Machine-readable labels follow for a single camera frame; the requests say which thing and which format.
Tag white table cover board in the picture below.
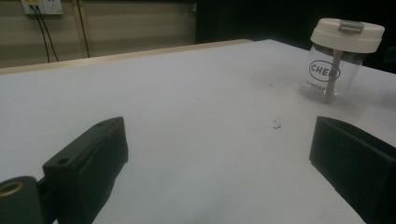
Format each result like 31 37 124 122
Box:
0 39 396 224

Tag beige straw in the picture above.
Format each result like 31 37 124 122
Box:
324 50 344 103

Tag clear cup with white lid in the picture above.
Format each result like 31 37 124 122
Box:
298 17 386 104

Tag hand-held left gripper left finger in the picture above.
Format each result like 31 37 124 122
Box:
42 116 129 224

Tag wooden table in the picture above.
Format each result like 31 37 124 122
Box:
0 38 254 77

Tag white wall socket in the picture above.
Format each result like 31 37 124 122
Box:
21 0 64 16

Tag black cable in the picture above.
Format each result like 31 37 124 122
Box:
30 5 51 63
36 5 61 63

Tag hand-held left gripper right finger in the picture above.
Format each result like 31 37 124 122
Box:
308 116 396 224

